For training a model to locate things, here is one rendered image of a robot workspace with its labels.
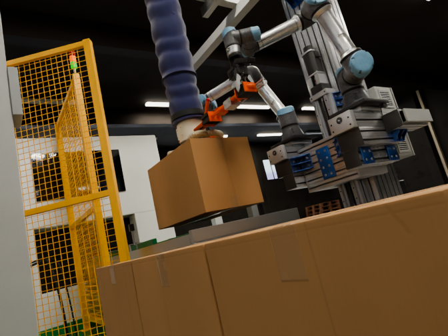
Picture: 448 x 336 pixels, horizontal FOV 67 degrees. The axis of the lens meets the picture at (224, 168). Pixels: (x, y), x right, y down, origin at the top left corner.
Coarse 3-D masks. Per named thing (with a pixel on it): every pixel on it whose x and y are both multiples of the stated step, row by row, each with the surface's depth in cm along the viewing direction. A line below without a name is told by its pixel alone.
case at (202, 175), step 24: (192, 144) 179; (216, 144) 188; (240, 144) 198; (168, 168) 201; (192, 168) 179; (216, 168) 183; (240, 168) 192; (168, 192) 203; (192, 192) 181; (216, 192) 178; (240, 192) 187; (168, 216) 206; (192, 216) 183; (216, 216) 220
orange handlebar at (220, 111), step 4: (248, 84) 163; (252, 84) 163; (232, 100) 174; (240, 100) 176; (216, 108) 186; (220, 108) 183; (216, 112) 187; (220, 112) 185; (224, 112) 187; (212, 116) 190; (220, 116) 193; (200, 124) 201; (196, 128) 206; (204, 128) 207; (212, 136) 229
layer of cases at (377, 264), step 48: (432, 192) 28; (240, 240) 50; (288, 240) 42; (336, 240) 36; (384, 240) 32; (432, 240) 28; (144, 288) 84; (192, 288) 63; (240, 288) 51; (288, 288) 43; (336, 288) 37; (384, 288) 32; (432, 288) 29
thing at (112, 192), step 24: (72, 48) 240; (96, 72) 237; (72, 96) 236; (96, 96) 231; (48, 120) 234; (96, 120) 228; (120, 216) 215; (96, 240) 216; (120, 240) 212; (72, 264) 215
